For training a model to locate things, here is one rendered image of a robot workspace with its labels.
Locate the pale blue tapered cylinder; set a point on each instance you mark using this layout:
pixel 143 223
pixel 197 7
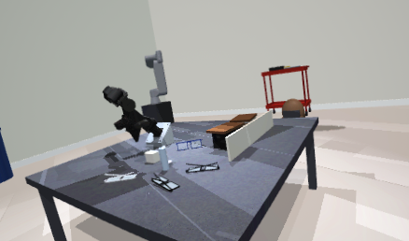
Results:
pixel 163 158

